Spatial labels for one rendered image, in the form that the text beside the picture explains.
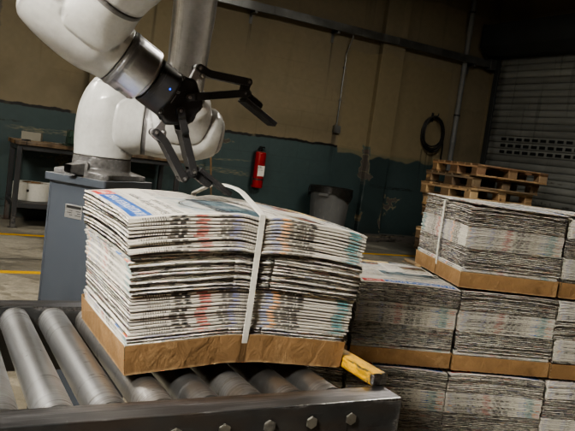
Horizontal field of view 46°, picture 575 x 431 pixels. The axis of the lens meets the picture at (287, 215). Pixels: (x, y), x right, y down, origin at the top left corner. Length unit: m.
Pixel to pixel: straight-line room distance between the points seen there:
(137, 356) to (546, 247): 1.31
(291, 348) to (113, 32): 0.53
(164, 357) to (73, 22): 0.48
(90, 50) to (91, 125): 0.86
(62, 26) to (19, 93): 7.16
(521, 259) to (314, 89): 7.61
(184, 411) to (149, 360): 0.12
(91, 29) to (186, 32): 0.68
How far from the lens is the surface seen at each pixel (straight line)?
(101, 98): 1.85
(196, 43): 1.67
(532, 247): 1.96
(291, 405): 0.94
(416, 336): 1.88
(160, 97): 1.04
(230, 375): 1.02
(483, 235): 1.89
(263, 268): 1.00
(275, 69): 9.11
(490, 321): 1.95
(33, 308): 1.30
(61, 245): 1.90
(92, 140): 1.85
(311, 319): 1.07
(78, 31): 1.00
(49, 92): 8.19
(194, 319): 0.98
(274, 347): 1.05
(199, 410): 0.89
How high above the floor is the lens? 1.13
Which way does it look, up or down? 5 degrees down
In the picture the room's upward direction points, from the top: 8 degrees clockwise
